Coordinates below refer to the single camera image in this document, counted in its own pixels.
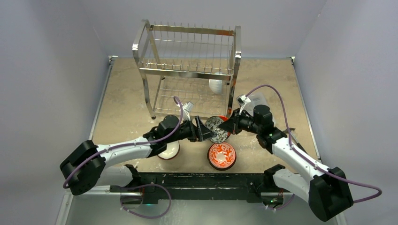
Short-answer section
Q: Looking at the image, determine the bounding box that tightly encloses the white red-rimmed bowl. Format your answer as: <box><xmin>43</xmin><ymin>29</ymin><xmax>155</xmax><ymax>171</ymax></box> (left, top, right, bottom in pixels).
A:
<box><xmin>157</xmin><ymin>141</ymin><xmax>180</xmax><ymax>160</ymax></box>

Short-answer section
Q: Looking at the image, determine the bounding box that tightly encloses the orange bowl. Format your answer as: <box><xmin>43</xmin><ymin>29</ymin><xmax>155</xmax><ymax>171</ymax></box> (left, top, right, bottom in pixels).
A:
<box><xmin>218</xmin><ymin>115</ymin><xmax>231</xmax><ymax>139</ymax></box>

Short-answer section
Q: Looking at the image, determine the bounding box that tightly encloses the red floral pattern bowl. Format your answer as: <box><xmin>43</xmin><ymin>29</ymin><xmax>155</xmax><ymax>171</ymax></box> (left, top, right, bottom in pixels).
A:
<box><xmin>207</xmin><ymin>142</ymin><xmax>237</xmax><ymax>171</ymax></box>

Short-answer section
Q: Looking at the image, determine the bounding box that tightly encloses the grey leaf pattern bowl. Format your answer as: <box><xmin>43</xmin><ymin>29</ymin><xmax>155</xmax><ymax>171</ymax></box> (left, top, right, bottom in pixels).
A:
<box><xmin>205</xmin><ymin>116</ymin><xmax>228</xmax><ymax>143</ymax></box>

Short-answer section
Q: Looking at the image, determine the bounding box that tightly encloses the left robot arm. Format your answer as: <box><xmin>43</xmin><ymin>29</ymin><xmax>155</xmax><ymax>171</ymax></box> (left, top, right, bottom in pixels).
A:
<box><xmin>60</xmin><ymin>115</ymin><xmax>216</xmax><ymax>195</ymax></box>

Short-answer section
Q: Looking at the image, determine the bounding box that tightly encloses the steel two-tier dish rack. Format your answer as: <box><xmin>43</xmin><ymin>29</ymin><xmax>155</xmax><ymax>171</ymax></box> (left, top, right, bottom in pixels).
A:
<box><xmin>132</xmin><ymin>20</ymin><xmax>242</xmax><ymax>119</ymax></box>

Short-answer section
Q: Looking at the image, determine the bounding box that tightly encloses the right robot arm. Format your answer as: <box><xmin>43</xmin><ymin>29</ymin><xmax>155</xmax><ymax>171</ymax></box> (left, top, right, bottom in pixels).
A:
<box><xmin>218</xmin><ymin>105</ymin><xmax>353</xmax><ymax>222</ymax></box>

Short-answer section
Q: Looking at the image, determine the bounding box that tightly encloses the clear plastic screw box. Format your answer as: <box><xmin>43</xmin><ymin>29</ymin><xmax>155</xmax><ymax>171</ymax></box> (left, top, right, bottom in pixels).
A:
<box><xmin>246</xmin><ymin>93</ymin><xmax>268</xmax><ymax>110</ymax></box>

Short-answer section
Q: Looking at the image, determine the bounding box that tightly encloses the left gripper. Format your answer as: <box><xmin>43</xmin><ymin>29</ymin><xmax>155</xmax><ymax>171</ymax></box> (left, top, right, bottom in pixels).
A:
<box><xmin>165</xmin><ymin>116</ymin><xmax>215</xmax><ymax>144</ymax></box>

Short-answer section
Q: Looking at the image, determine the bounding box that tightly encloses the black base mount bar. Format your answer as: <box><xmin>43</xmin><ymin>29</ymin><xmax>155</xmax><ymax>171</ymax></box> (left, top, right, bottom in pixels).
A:
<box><xmin>110</xmin><ymin>172</ymin><xmax>290</xmax><ymax>207</ymax></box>

